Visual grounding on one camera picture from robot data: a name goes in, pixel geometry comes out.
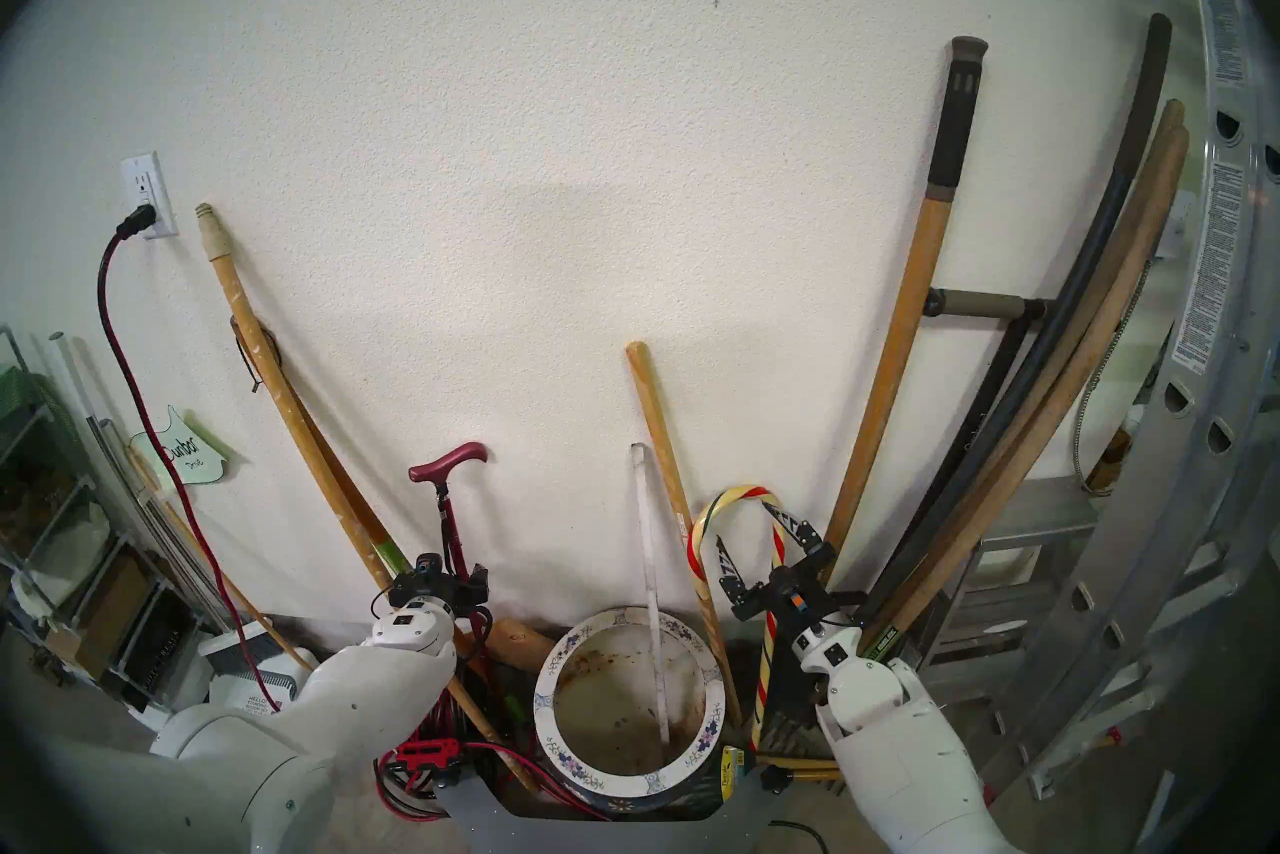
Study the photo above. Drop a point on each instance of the white flat stick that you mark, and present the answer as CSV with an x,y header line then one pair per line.
x,y
648,562

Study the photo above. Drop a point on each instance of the black printed box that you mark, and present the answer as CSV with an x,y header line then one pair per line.
x,y
165,652

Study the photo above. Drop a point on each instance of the light wooden stick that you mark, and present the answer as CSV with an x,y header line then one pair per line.
x,y
667,462

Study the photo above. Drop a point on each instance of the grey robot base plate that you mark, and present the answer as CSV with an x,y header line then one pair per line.
x,y
600,832

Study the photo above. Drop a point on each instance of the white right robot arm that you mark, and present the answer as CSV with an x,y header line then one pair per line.
x,y
890,742

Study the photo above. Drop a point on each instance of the curved wooden pole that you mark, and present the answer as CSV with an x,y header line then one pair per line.
x,y
1150,162
1175,162

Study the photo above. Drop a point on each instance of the white wall outlet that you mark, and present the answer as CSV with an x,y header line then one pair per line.
x,y
148,182

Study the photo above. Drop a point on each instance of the brown cardboard box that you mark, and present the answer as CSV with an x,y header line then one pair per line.
x,y
110,607

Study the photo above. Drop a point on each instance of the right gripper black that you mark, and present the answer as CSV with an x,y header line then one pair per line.
x,y
800,602

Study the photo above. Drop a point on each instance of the grey step ladder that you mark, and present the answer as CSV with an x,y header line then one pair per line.
x,y
1040,512

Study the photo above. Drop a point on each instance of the striped candy cane stick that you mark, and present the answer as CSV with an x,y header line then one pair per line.
x,y
698,562

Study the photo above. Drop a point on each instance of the aluminium extension ladder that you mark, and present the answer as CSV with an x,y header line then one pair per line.
x,y
1215,262

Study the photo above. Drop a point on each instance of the black rake head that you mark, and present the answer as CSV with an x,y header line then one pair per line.
x,y
790,702

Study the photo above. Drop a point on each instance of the grey metal rail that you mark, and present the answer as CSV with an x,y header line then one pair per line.
x,y
130,482

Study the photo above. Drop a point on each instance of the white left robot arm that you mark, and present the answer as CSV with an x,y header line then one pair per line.
x,y
350,702

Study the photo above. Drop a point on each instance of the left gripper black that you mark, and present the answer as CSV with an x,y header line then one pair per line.
x,y
435,584

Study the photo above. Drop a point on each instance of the white floral ceramic pot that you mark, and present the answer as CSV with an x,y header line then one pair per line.
x,y
625,780

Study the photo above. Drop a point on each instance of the green handwritten sign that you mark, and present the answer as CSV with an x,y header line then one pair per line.
x,y
185,452

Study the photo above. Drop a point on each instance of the wooden board with hole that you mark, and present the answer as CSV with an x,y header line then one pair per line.
x,y
520,642

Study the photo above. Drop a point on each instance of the white plastic pipe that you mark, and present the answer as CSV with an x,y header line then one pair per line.
x,y
70,372

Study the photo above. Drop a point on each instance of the pink metal walking cane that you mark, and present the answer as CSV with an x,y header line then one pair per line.
x,y
445,465

